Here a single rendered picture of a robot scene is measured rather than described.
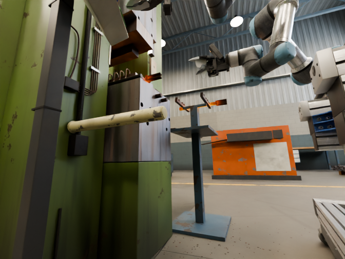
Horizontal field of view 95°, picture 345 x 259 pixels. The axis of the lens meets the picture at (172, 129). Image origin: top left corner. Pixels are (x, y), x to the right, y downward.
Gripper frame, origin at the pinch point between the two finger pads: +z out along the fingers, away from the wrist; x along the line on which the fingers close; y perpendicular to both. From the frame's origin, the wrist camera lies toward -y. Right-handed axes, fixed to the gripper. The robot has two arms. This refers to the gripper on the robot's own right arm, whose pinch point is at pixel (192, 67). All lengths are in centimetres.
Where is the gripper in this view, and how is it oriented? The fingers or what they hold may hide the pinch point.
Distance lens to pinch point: 99.1
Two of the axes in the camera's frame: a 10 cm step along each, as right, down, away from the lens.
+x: 4.1, 1.7, 9.0
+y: 0.2, 9.8, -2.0
